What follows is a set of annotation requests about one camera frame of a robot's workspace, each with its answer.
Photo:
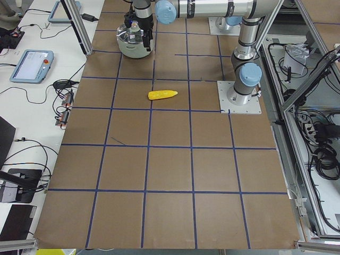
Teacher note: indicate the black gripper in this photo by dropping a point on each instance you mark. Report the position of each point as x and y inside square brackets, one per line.
[143, 23]

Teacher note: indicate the glass pot lid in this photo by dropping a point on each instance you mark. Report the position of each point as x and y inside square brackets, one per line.
[132, 35]

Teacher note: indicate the yellow corn cob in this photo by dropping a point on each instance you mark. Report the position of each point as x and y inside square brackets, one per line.
[161, 94]

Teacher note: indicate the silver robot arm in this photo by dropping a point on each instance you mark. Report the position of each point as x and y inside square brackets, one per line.
[248, 74]

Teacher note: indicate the pale green steel pot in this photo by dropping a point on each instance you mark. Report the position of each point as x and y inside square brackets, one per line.
[134, 51]

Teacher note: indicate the black power adapter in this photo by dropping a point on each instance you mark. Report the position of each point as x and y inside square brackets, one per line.
[89, 17]

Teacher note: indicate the far teach pendant tablet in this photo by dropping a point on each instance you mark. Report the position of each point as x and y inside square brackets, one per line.
[58, 14]

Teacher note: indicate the teach pendant tablet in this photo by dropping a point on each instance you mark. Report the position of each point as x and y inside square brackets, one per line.
[58, 14]
[33, 66]

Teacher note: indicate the orange usb adapter far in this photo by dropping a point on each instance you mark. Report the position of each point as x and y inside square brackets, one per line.
[68, 99]

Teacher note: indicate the orange usb adapter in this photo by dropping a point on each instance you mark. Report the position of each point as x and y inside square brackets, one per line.
[68, 99]
[62, 118]

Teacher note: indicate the near teach pendant tablet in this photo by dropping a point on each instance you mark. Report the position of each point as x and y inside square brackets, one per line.
[33, 66]

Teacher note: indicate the orange usb adapter near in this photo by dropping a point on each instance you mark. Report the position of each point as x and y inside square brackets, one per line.
[62, 118]

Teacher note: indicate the brown paper table mat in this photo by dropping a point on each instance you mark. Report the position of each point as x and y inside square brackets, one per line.
[173, 173]

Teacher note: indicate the white crumpled bag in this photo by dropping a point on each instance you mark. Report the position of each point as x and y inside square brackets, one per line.
[295, 58]

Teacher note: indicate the black laptop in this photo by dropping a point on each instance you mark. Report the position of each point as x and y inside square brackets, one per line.
[7, 133]

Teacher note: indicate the black device box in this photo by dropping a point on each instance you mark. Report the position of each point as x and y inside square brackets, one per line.
[19, 185]

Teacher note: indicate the aluminium frame post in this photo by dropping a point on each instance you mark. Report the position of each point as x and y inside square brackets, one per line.
[77, 24]

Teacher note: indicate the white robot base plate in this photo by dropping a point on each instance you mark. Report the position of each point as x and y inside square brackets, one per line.
[239, 106]

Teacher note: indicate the aluminium side frame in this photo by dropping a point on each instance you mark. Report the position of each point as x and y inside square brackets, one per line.
[308, 111]

